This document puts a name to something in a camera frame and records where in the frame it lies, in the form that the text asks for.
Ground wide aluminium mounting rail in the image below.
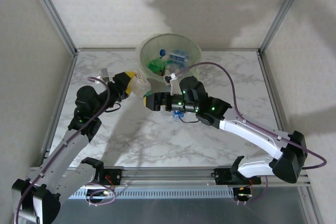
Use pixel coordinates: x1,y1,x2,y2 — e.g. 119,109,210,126
28,166,309,188

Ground green Sprite bottle yellow cap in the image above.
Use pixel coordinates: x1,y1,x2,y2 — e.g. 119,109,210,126
147,58,169,74

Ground aluminium frame post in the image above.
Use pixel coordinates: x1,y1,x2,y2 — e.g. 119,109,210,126
23,0,79,55
259,0,311,55

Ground clear bottle pale blue label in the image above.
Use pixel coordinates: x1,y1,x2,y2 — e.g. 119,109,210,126
159,48,191,64

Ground purple camera cable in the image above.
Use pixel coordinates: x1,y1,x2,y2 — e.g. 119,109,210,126
13,76,110,224
176,62,328,170

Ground short aluminium table rail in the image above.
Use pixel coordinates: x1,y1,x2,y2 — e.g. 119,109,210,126
76,47,262,53

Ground purple cable loop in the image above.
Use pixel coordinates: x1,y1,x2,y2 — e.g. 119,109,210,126
233,176,269,204
87,183,116,207

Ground aluminium side rail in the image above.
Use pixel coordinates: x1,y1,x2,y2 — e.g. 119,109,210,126
258,52,325,224
41,52,79,156

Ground green mesh waste bin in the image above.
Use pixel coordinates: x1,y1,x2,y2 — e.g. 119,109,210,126
138,33,203,96

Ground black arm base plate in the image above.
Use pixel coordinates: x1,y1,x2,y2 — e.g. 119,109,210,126
213,167,263,187
94,167,124,186

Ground slotted grey cable duct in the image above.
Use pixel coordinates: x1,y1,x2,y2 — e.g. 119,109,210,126
56,187,235,200

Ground thin black cable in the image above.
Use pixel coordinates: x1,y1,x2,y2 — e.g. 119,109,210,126
181,115,201,124
104,102,122,112

